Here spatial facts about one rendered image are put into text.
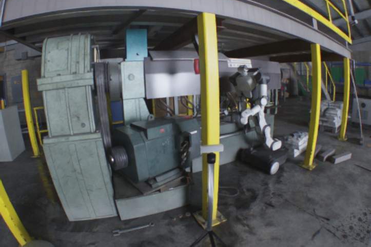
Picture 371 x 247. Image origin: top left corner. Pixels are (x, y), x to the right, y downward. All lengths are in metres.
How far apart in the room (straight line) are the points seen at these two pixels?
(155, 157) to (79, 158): 0.64
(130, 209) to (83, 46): 1.48
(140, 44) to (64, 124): 1.18
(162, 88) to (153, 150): 0.85
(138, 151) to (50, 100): 0.84
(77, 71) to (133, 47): 0.82
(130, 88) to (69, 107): 0.80
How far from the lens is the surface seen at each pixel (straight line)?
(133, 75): 2.02
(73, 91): 1.51
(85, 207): 1.84
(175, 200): 1.80
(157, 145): 1.45
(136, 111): 2.05
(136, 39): 2.09
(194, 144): 1.72
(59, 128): 1.59
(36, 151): 4.02
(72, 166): 1.62
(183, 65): 2.16
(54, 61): 1.59
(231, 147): 2.65
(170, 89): 2.08
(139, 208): 1.75
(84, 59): 1.53
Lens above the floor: 1.23
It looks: 9 degrees down
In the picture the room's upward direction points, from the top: 2 degrees counter-clockwise
